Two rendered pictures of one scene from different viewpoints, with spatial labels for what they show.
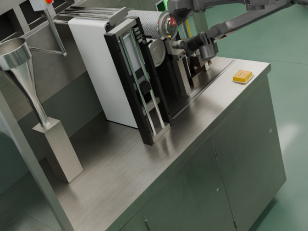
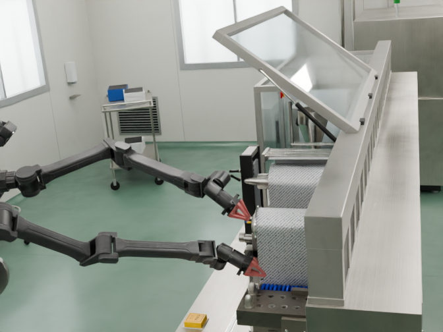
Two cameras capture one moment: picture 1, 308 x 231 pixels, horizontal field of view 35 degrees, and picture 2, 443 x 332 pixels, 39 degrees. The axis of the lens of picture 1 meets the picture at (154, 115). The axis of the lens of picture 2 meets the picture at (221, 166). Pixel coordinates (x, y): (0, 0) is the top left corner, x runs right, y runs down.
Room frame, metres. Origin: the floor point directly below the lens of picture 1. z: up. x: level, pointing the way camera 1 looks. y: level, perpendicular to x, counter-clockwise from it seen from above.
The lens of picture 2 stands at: (3.92, -1.52, 2.17)
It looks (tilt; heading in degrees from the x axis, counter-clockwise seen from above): 17 degrees down; 147
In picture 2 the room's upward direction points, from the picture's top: 5 degrees counter-clockwise
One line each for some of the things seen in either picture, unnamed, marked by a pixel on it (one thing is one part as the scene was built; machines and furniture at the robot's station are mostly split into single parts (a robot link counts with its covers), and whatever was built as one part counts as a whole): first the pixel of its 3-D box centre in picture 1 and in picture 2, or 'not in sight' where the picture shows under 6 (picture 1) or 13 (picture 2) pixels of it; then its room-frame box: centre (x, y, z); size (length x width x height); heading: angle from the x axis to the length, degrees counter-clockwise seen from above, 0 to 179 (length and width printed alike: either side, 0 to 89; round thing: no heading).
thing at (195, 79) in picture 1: (174, 76); not in sight; (2.26, -0.17, 0.92); 0.28 x 0.04 x 0.04; 39
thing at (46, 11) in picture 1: (54, 30); (291, 122); (1.81, 0.25, 1.51); 0.02 x 0.02 x 0.20
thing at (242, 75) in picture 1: (242, 76); (195, 320); (2.05, -0.47, 0.91); 0.07 x 0.07 x 0.02; 39
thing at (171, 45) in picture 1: (181, 67); (254, 267); (2.08, -0.20, 1.05); 0.06 x 0.05 x 0.31; 39
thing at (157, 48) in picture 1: (137, 50); not in sight; (2.15, -0.03, 1.17); 0.26 x 0.12 x 0.12; 39
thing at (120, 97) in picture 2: not in sight; (132, 134); (-2.43, 1.48, 0.51); 0.91 x 0.58 x 1.02; 153
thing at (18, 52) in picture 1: (10, 53); (312, 115); (1.76, 0.43, 1.50); 0.14 x 0.14 x 0.06
